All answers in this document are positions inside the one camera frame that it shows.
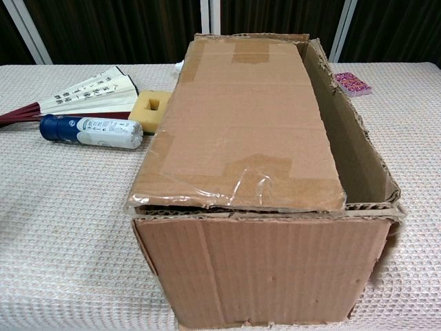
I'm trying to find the pink patterned card box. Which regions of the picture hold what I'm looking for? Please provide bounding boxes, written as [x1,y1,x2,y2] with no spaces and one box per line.
[333,71,374,98]

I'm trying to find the dark brown curtain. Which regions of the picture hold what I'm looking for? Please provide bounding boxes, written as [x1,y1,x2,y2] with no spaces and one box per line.
[0,0,441,66]

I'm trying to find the slanted white frame post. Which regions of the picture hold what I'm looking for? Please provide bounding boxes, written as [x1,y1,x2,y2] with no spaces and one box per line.
[327,0,358,63]
[10,0,53,66]

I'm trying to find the beige waffle tablecloth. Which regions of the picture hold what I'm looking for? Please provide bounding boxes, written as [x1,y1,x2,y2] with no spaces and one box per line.
[0,61,441,331]

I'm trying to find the upright white frame post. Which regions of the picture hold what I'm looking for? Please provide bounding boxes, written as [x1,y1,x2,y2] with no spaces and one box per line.
[201,0,221,35]

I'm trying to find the paper folding fan red ribs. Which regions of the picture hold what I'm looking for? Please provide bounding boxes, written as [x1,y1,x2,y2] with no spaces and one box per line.
[0,65,142,129]

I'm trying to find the blue and white tube bottle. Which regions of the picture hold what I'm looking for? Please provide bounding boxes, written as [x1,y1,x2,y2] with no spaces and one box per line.
[39,114,144,150]

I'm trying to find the brown cardboard box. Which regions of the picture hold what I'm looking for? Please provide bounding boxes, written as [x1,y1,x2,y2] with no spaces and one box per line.
[123,31,407,328]

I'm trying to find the yellow sponge block square hole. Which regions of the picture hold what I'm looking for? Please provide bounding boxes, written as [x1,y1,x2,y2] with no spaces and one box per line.
[127,90,172,135]

